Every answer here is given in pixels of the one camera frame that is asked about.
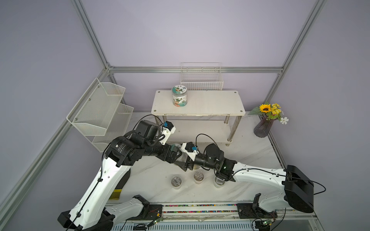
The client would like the white two-tier shelf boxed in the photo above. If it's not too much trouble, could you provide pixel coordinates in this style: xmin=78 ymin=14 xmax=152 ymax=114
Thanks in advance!
xmin=151 ymin=90 xmax=246 ymax=146

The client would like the black rubber glove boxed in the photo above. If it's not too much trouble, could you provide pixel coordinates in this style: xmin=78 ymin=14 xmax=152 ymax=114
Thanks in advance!
xmin=109 ymin=170 xmax=131 ymax=200

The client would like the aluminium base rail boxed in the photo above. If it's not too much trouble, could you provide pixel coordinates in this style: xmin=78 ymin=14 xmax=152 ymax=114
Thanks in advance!
xmin=76 ymin=200 xmax=324 ymax=231

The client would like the white mesh wall rack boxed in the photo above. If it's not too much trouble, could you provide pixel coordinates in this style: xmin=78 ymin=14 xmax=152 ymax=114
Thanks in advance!
xmin=66 ymin=79 xmax=134 ymax=153

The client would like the small clear jar left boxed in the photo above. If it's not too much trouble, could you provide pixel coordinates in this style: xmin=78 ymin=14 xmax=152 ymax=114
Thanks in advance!
xmin=171 ymin=176 xmax=183 ymax=190

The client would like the white wire basket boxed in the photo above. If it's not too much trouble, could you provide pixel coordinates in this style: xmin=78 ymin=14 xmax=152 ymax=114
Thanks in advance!
xmin=180 ymin=62 xmax=224 ymax=90

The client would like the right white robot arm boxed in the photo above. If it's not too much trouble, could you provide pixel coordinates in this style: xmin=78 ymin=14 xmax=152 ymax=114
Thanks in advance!
xmin=174 ymin=154 xmax=314 ymax=213

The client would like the small clear jar right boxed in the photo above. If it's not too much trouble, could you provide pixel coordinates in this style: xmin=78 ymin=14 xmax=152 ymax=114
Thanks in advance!
xmin=213 ymin=177 xmax=225 ymax=188

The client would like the small clear jar middle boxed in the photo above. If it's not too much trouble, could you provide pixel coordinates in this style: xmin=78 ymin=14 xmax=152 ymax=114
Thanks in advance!
xmin=193 ymin=170 xmax=204 ymax=184

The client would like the small clear jar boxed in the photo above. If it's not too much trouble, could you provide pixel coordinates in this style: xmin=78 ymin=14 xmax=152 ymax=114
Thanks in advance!
xmin=193 ymin=170 xmax=204 ymax=184
xmin=213 ymin=177 xmax=225 ymax=188
xmin=171 ymin=176 xmax=183 ymax=190

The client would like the sunflower bouquet in dark vase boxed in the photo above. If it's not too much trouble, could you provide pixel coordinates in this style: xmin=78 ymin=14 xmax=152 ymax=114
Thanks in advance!
xmin=248 ymin=102 xmax=289 ymax=138

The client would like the seed jar purple flower lid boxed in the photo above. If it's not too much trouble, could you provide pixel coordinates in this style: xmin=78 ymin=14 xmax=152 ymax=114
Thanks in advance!
xmin=172 ymin=143 xmax=188 ymax=162

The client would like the seed jar green plant lid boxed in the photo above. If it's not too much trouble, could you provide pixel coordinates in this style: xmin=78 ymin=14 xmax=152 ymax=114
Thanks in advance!
xmin=172 ymin=85 xmax=188 ymax=107

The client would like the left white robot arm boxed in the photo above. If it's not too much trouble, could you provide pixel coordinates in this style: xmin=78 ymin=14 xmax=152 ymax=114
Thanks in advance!
xmin=58 ymin=134 xmax=183 ymax=231

